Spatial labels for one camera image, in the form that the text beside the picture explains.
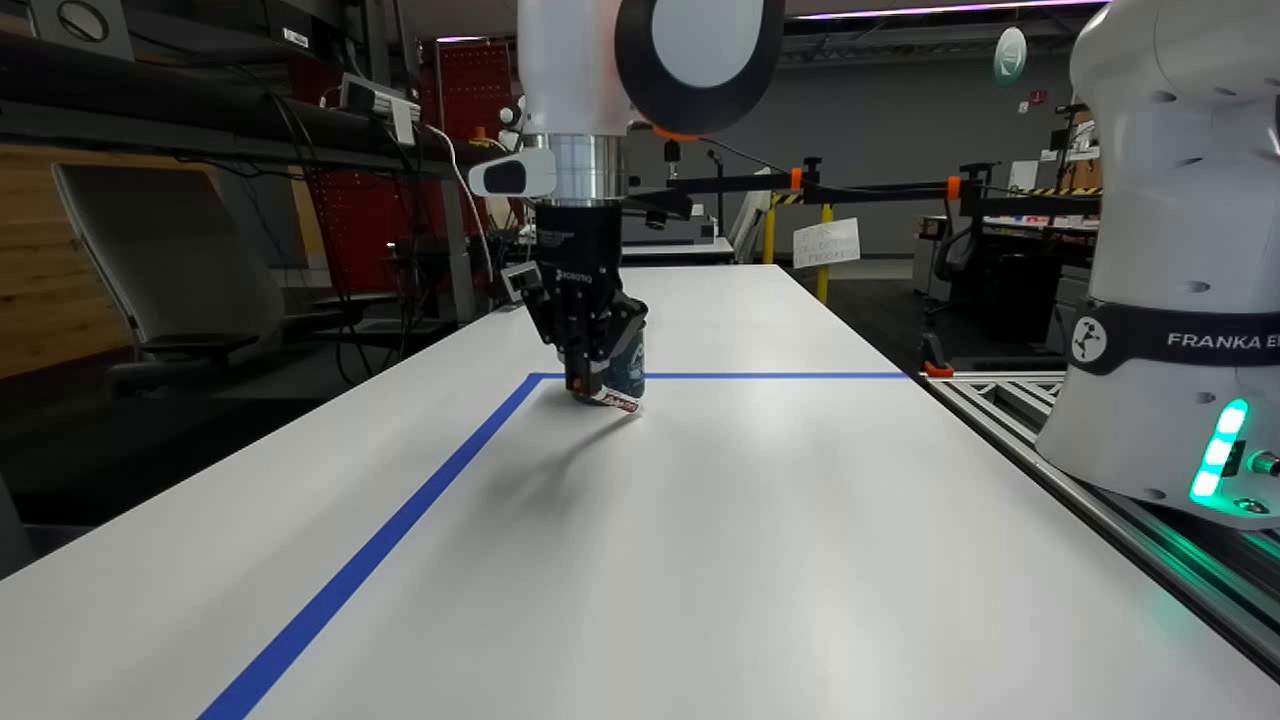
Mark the aluminium rail base frame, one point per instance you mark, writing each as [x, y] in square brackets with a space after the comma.
[1145, 533]

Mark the blue tape line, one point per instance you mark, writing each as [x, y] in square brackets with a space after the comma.
[401, 533]

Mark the dark blue mug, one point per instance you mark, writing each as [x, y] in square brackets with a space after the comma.
[633, 367]

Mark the black machine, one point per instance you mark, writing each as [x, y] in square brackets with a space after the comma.
[1003, 282]

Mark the yellow post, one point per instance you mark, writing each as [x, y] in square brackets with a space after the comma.
[826, 282]

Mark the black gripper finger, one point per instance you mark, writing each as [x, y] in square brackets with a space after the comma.
[579, 370]
[617, 360]

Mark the light wooden panel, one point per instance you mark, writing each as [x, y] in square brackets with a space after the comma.
[44, 265]

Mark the black boom arm orange joints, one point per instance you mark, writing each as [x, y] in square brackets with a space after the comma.
[880, 184]

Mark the round green white sign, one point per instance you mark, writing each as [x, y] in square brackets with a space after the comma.
[1010, 53]

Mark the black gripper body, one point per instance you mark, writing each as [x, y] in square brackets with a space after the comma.
[579, 275]

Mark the white power box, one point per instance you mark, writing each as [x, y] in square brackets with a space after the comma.
[381, 109]

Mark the white paper sign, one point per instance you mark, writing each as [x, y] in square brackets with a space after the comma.
[829, 243]

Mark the red metal cabinet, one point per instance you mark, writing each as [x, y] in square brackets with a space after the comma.
[364, 214]

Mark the grey chair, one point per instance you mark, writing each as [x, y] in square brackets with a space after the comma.
[174, 265]

